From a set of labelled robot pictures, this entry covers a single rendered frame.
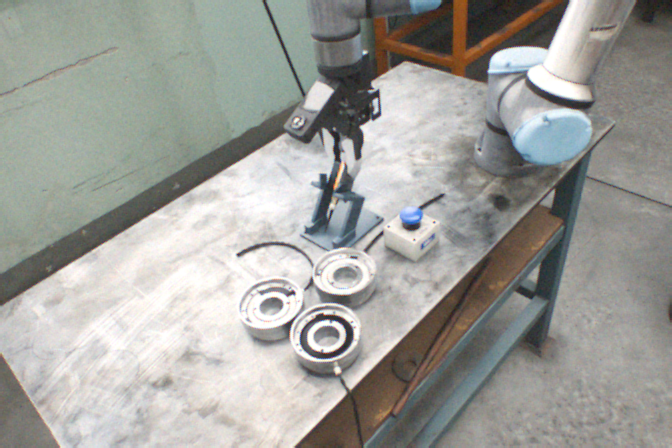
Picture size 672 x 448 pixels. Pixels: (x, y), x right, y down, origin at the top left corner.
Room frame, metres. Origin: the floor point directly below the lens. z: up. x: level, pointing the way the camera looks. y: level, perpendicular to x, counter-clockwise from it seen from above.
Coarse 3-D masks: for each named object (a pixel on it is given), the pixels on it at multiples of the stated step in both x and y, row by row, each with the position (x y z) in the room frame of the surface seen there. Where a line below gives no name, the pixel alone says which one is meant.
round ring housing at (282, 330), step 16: (256, 288) 0.60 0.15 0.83; (288, 288) 0.59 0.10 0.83; (240, 304) 0.57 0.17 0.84; (256, 304) 0.57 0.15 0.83; (272, 304) 0.58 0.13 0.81; (288, 304) 0.56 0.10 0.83; (304, 304) 0.56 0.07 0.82; (272, 320) 0.53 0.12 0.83; (288, 320) 0.52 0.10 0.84; (256, 336) 0.51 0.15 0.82; (272, 336) 0.51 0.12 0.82
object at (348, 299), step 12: (336, 252) 0.65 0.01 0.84; (348, 252) 0.65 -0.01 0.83; (360, 252) 0.64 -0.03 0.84; (324, 264) 0.63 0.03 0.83; (336, 264) 0.63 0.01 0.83; (348, 264) 0.63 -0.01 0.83; (372, 264) 0.61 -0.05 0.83; (336, 276) 0.62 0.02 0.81; (348, 276) 0.62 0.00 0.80; (360, 276) 0.60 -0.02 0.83; (372, 276) 0.58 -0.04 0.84; (324, 288) 0.57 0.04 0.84; (348, 288) 0.58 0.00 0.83; (360, 288) 0.56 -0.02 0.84; (372, 288) 0.57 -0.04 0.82; (336, 300) 0.56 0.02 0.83; (348, 300) 0.55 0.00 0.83; (360, 300) 0.56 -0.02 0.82
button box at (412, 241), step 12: (384, 228) 0.69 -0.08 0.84; (396, 228) 0.68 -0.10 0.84; (408, 228) 0.67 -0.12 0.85; (420, 228) 0.67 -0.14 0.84; (432, 228) 0.67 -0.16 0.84; (384, 240) 0.69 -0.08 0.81; (396, 240) 0.67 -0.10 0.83; (408, 240) 0.65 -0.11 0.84; (420, 240) 0.64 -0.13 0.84; (432, 240) 0.67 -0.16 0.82; (408, 252) 0.65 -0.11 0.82; (420, 252) 0.64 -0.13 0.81
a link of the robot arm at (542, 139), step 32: (576, 0) 0.76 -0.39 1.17; (608, 0) 0.72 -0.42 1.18; (576, 32) 0.73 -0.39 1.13; (608, 32) 0.72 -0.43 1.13; (544, 64) 0.77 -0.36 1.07; (576, 64) 0.72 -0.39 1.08; (512, 96) 0.80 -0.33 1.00; (544, 96) 0.72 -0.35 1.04; (576, 96) 0.71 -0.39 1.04; (512, 128) 0.75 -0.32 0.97; (544, 128) 0.70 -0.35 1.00; (576, 128) 0.69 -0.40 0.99; (544, 160) 0.70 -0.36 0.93
